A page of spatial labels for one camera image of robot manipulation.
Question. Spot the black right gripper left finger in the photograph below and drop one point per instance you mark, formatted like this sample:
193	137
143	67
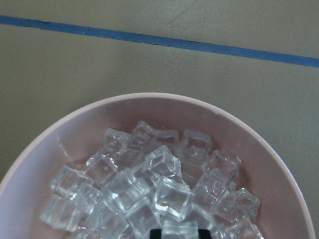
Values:
155	234

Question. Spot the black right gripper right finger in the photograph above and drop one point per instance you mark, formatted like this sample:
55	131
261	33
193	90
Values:
204	234

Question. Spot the clear ice cube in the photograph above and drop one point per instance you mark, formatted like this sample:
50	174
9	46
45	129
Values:
179	230

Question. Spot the pile of clear ice cubes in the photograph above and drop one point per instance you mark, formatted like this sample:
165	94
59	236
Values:
138	180

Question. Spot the pink bowl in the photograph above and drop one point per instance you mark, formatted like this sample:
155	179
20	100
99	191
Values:
25	188

